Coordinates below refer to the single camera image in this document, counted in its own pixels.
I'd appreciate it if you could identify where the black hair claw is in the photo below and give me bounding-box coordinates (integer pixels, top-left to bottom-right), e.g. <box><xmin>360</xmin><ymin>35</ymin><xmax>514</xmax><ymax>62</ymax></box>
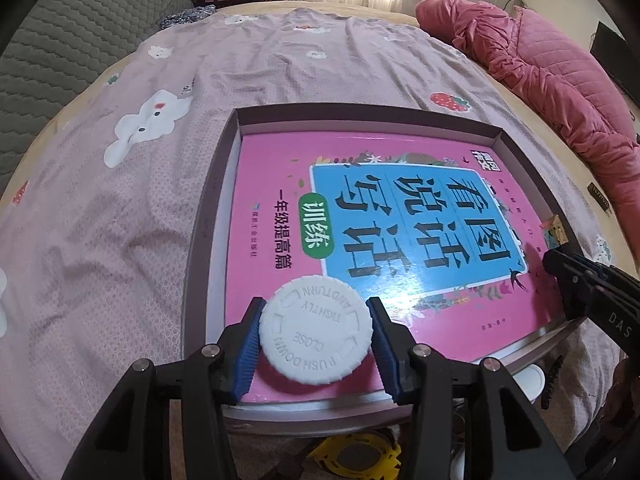
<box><xmin>540</xmin><ymin>352</ymin><xmax>566</xmax><ymax>411</ymax></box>

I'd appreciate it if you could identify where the grey quilted headboard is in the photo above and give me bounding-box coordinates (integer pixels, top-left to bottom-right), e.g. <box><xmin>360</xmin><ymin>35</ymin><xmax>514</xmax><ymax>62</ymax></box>
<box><xmin>0</xmin><ymin>0</ymin><xmax>196</xmax><ymax>171</ymax></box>

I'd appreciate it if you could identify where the small black labelled object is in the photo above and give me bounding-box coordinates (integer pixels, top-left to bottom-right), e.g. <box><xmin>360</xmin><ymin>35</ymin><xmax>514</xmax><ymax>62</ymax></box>
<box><xmin>590</xmin><ymin>182</ymin><xmax>613</xmax><ymax>216</ymax></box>

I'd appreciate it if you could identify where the yellow watch with black strap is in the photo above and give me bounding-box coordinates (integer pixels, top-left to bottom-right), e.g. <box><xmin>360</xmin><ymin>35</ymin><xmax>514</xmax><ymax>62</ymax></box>
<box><xmin>305</xmin><ymin>435</ymin><xmax>403</xmax><ymax>480</ymax></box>

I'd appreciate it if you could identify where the black television screen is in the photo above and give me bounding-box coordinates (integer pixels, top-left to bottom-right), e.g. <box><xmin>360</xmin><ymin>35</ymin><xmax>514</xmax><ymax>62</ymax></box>
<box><xmin>590</xmin><ymin>20</ymin><xmax>640</xmax><ymax>106</ymax></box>

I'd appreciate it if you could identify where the pink and blue book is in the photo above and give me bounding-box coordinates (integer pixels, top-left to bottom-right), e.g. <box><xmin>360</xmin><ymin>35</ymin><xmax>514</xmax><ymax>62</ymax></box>
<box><xmin>225</xmin><ymin>132</ymin><xmax>558</xmax><ymax>406</ymax></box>

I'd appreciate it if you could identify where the white ribbed bottle cap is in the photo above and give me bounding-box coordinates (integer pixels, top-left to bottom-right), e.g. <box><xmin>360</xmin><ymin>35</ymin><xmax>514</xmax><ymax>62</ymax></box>
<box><xmin>257</xmin><ymin>276</ymin><xmax>375</xmax><ymax>387</ymax></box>

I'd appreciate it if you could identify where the grey-purple cardboard box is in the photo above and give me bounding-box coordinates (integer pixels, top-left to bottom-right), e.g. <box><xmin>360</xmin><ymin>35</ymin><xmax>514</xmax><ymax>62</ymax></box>
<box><xmin>187</xmin><ymin>102</ymin><xmax>593</xmax><ymax>436</ymax></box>

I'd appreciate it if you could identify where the pink quilted duvet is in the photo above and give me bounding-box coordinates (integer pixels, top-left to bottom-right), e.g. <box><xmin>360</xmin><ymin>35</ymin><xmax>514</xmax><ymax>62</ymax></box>
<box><xmin>415</xmin><ymin>0</ymin><xmax>640</xmax><ymax>216</ymax></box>

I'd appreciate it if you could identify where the white earbuds case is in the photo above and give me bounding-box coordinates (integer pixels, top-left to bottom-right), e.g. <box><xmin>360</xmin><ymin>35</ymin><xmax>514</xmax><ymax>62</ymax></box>
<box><xmin>512</xmin><ymin>364</ymin><xmax>546</xmax><ymax>403</ymax></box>

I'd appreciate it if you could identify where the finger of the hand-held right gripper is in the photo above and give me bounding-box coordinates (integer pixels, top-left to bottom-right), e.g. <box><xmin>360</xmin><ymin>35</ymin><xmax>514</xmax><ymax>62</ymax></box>
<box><xmin>562</xmin><ymin>277</ymin><xmax>640</xmax><ymax>320</ymax></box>
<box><xmin>542</xmin><ymin>247</ymin><xmax>640</xmax><ymax>288</ymax></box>

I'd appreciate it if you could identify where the blue patterned cloth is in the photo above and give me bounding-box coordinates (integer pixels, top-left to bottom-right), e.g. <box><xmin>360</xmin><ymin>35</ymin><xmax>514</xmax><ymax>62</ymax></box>
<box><xmin>157</xmin><ymin>5</ymin><xmax>218</xmax><ymax>31</ymax></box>

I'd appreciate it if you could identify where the pink printed blanket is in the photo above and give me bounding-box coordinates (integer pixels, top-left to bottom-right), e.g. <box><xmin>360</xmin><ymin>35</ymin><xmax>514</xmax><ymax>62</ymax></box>
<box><xmin>0</xmin><ymin>2</ymin><xmax>626</xmax><ymax>480</ymax></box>

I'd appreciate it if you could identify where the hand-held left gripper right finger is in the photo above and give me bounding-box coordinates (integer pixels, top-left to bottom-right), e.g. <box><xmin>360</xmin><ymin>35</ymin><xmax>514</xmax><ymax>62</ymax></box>
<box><xmin>366</xmin><ymin>297</ymin><xmax>586</xmax><ymax>480</ymax></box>

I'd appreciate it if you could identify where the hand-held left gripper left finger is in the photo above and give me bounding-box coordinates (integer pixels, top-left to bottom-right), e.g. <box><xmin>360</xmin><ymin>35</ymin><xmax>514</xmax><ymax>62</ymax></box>
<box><xmin>60</xmin><ymin>296</ymin><xmax>268</xmax><ymax>480</ymax></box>

